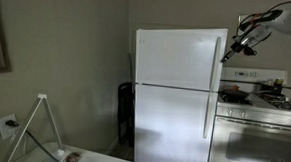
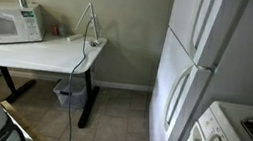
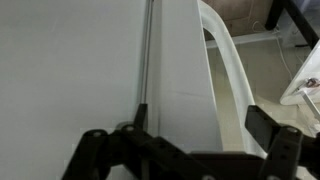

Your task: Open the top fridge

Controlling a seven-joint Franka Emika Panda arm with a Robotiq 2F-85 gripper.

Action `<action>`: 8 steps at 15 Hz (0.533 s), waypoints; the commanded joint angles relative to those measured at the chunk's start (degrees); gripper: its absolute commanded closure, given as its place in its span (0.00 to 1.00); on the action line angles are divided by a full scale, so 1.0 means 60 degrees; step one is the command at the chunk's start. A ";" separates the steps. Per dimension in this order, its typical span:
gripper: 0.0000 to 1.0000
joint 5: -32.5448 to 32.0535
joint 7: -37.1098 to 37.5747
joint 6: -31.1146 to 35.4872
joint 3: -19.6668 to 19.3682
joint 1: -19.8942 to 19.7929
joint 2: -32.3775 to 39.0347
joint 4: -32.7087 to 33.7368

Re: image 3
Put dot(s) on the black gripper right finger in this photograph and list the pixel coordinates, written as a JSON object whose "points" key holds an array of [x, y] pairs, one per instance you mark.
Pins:
{"points": [[280, 146]]}

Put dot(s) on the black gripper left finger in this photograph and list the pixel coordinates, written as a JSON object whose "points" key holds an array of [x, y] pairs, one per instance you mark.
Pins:
{"points": [[140, 146]]}

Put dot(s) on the white table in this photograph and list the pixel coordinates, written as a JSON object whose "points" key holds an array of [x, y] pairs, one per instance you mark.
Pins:
{"points": [[300, 76]]}

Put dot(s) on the white bar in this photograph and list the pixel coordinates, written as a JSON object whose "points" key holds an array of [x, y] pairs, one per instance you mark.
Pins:
{"points": [[246, 38]]}

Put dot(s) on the brown cardboard box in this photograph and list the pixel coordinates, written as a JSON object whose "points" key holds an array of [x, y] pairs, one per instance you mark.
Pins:
{"points": [[240, 15]]}

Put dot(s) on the black metal frame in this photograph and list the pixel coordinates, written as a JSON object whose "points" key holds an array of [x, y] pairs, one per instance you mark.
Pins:
{"points": [[300, 20]]}

